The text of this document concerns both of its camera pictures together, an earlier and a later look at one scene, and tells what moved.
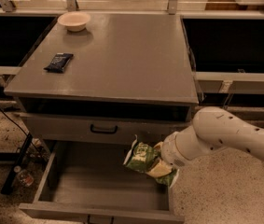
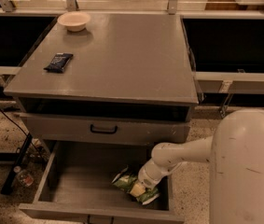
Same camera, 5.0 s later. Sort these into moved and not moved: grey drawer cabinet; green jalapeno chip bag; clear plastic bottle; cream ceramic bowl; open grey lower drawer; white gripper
Moved: green jalapeno chip bag; white gripper
Not moved: open grey lower drawer; cream ceramic bowl; grey drawer cabinet; clear plastic bottle
